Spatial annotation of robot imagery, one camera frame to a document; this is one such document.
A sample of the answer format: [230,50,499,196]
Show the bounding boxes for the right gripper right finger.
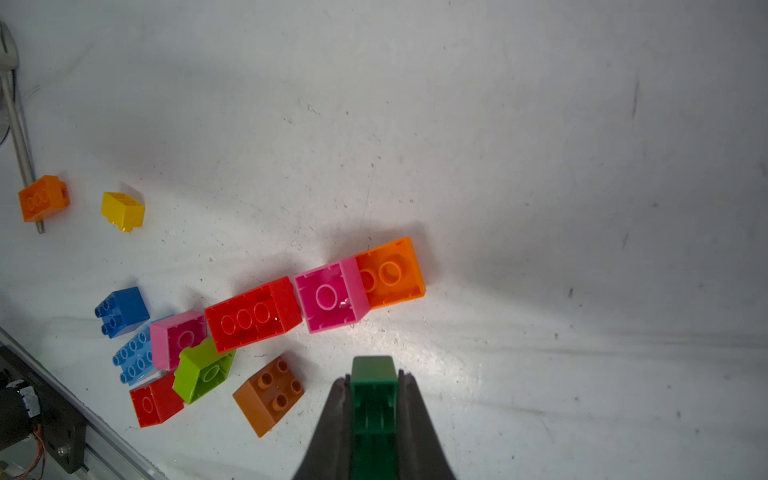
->
[397,370,456,480]

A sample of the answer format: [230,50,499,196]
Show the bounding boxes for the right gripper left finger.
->
[293,375,352,480]

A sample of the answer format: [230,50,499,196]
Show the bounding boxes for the long red lego brick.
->
[204,276,302,354]

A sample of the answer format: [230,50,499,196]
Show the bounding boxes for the magenta lego brick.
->
[293,257,371,334]

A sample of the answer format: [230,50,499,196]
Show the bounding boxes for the orange lego brick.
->
[18,175,70,223]
[355,237,426,309]

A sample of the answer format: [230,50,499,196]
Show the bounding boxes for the brown lego brick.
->
[232,355,305,438]

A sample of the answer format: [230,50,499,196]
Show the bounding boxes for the lime green lego brick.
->
[173,338,236,404]

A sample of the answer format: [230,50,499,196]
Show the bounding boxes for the small red lego brick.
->
[130,373,185,428]

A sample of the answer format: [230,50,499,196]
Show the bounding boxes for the small pink lego brick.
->
[150,310,208,371]

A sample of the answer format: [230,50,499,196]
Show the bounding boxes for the light blue lego brick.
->
[113,320,160,386]

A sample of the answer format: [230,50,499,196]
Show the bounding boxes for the dark blue lego brick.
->
[95,286,150,339]

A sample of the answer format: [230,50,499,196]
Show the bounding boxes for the yellow lego brick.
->
[101,192,145,233]

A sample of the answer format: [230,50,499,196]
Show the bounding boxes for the silver fork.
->
[0,23,46,235]

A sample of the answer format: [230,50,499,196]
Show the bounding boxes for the aluminium mounting rail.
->
[1,331,166,479]

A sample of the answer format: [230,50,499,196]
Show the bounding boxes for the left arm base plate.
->
[1,345,88,474]

